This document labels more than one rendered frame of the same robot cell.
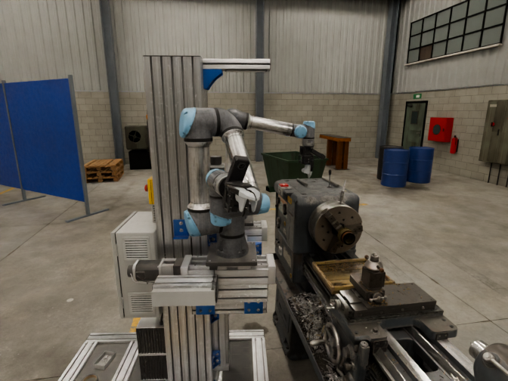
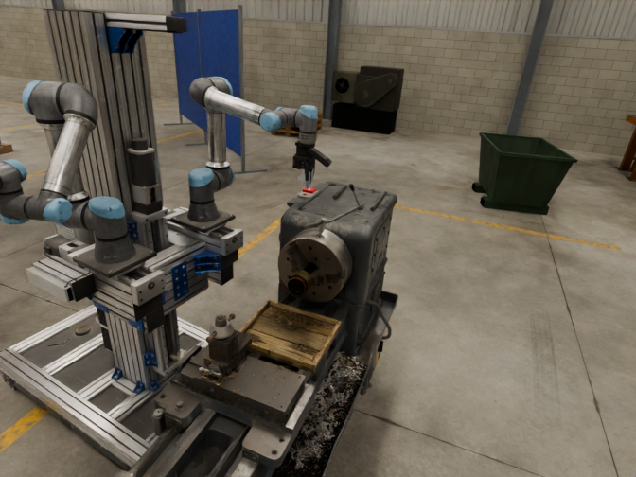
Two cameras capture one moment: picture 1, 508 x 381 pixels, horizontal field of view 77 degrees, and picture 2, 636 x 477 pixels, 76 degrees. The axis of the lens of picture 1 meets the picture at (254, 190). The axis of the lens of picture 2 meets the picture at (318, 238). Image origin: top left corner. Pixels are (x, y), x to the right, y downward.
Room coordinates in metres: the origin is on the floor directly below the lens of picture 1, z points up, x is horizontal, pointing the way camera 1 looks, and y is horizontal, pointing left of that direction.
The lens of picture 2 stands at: (0.55, -1.31, 1.99)
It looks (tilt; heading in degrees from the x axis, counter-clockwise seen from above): 26 degrees down; 30
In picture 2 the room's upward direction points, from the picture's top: 4 degrees clockwise
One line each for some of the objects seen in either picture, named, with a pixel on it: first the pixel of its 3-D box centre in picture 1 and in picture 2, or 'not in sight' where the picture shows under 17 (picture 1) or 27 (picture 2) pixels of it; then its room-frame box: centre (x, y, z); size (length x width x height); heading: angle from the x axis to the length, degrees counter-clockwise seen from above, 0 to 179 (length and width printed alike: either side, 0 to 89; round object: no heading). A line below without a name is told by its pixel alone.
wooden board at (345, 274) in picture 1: (351, 274); (289, 332); (1.67, -0.56, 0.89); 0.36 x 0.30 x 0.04; 99
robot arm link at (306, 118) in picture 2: (308, 129); (308, 119); (2.07, -0.35, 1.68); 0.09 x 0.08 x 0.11; 98
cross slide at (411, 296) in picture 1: (382, 299); (238, 377); (1.32, -0.60, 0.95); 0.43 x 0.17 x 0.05; 99
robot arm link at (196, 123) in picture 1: (200, 174); (64, 160); (1.32, 0.22, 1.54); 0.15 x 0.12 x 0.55; 113
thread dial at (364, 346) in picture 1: (363, 353); (160, 421); (1.11, -0.44, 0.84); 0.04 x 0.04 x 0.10; 9
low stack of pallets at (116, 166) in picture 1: (104, 169); (297, 122); (8.68, 4.11, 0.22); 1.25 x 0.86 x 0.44; 13
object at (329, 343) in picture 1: (340, 346); not in sight; (1.25, -0.40, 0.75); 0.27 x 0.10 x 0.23; 9
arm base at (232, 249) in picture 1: (232, 241); (113, 243); (1.38, 0.10, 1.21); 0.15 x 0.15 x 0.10
